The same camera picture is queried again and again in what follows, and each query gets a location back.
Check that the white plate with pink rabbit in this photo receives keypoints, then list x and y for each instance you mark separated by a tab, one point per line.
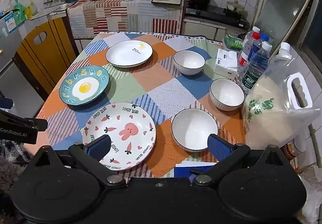
125	133

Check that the striped cabinet cloth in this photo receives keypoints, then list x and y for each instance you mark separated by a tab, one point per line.
113	16

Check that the water bottle with blue cap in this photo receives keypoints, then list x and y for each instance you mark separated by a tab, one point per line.
261	41

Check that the white cooking pot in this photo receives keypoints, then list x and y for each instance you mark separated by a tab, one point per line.
235	7

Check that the water bottle with white cap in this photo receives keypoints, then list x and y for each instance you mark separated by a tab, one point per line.
255	29

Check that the blue paper booklet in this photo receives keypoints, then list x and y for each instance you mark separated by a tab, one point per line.
187	169

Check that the red tin can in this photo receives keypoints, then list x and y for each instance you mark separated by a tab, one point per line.
293	149

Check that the water bottle with green label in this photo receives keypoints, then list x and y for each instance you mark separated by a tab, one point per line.
255	68

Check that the white ribbed bowl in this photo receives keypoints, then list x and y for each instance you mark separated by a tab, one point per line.
226	94
188	61
193	129

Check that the green plastic basket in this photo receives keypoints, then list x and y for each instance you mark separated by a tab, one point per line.
232	41

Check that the grey leaning panel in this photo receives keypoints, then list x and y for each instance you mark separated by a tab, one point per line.
284	10

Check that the white tissue box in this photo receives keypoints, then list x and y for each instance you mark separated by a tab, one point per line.
226	64

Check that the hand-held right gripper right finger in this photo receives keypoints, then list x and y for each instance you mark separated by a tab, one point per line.
218	147

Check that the black gas stove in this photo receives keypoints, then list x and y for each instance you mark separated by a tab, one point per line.
216	16

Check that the water bottle with red cap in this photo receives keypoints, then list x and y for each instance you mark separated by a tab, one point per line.
245	55

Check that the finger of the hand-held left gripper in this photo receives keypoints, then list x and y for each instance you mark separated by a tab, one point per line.
40	124

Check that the yellow wooden chair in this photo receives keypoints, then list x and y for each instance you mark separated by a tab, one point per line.
40	57

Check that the green plastic bag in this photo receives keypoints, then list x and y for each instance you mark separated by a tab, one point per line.
19	12

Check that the blue plate with egg print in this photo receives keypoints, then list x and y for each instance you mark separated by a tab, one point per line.
84	86

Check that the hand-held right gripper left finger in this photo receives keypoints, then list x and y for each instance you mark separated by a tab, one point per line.
99	147

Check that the clear bag of rice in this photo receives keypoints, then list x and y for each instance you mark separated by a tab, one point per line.
271	113

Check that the white plate with sun print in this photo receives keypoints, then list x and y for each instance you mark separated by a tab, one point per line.
128	54

